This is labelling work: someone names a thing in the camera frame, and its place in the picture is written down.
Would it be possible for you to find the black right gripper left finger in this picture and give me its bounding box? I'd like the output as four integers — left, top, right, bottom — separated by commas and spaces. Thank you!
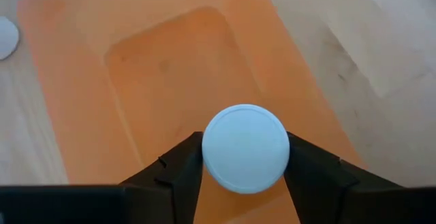
119, 131, 205, 224

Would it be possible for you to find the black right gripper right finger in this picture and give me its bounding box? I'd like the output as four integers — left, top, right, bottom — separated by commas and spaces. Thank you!
283, 131, 406, 224

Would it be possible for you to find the white-capped pill bottle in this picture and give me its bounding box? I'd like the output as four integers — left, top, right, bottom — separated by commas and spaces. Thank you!
0, 15, 20, 61
201, 103, 291, 195

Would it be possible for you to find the orange plastic basket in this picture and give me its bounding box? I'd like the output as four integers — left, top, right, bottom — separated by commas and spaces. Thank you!
16, 0, 367, 224

